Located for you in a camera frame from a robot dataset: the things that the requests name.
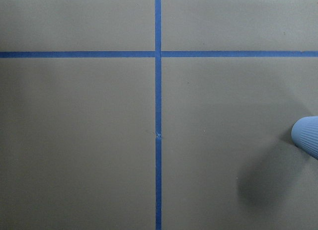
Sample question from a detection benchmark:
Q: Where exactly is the blue ribbed plastic cup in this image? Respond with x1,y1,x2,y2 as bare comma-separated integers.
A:
291,116,318,159

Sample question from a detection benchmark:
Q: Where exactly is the brown paper table cover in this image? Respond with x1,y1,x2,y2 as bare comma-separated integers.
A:
0,0,318,230

